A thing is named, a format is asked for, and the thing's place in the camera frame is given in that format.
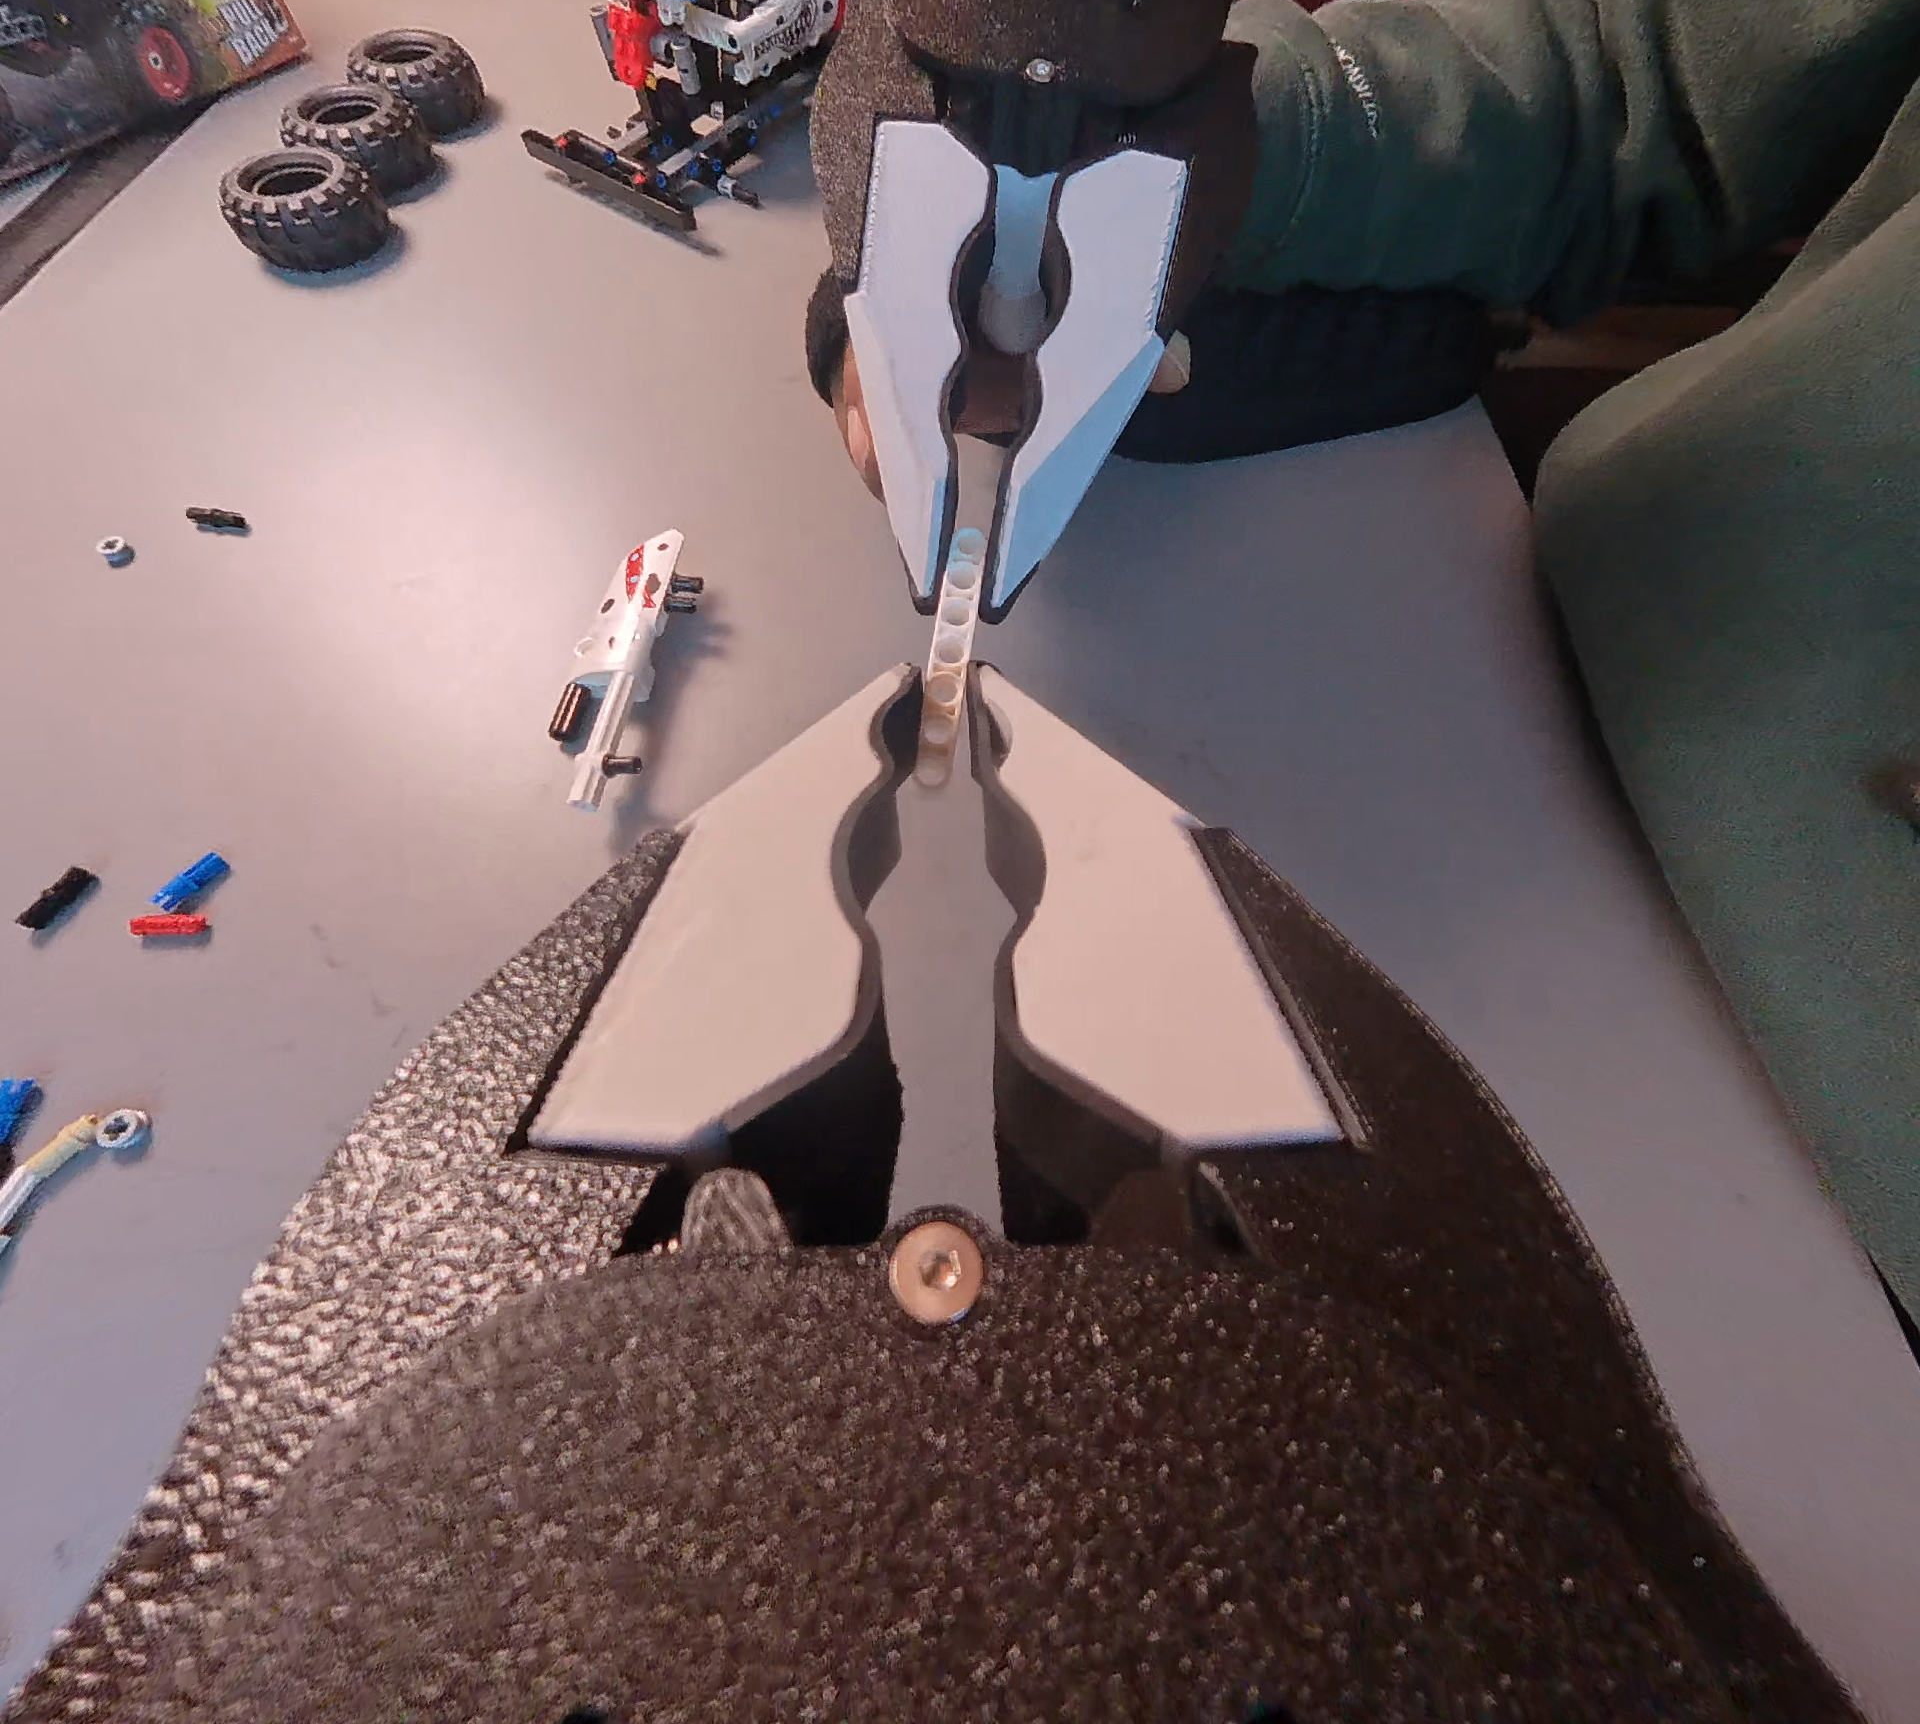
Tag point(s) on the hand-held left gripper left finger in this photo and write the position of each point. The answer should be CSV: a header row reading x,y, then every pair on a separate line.
x,y
701,987

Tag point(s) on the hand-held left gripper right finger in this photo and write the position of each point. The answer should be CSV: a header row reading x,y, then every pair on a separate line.
x,y
1171,987

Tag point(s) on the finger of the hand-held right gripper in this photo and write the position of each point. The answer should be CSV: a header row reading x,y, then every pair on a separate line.
x,y
900,299
1112,299

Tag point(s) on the short black lego connector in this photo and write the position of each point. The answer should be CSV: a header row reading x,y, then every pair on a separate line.
x,y
568,712

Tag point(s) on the white lego beam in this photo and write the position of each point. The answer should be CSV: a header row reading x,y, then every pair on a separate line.
x,y
946,691

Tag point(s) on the white spotted lego panel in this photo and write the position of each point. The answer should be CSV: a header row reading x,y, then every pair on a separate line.
x,y
632,600

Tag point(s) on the person's right forearm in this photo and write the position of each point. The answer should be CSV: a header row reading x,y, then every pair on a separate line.
x,y
1574,76

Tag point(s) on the blue lego pin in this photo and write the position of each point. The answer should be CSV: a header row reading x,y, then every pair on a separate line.
x,y
11,1111
193,881

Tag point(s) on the red lego pin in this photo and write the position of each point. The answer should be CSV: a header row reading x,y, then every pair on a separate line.
x,y
171,927

